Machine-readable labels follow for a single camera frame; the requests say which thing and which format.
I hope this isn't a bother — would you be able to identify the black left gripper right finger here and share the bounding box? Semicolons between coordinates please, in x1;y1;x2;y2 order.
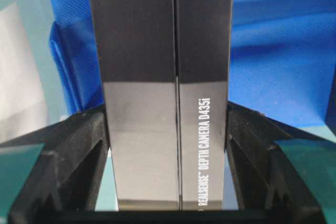
225;102;335;223

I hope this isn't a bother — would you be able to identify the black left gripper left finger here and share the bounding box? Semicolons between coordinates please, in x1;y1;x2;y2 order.
1;111;109;223

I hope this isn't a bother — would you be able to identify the black box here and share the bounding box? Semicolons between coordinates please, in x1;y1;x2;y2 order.
325;74;336;134
91;0;232;211

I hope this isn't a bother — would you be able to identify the clear plastic storage case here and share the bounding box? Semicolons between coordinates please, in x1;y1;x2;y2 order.
0;0;336;205

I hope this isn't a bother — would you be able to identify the blue cloth liner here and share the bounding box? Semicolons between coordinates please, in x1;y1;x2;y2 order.
49;0;335;127

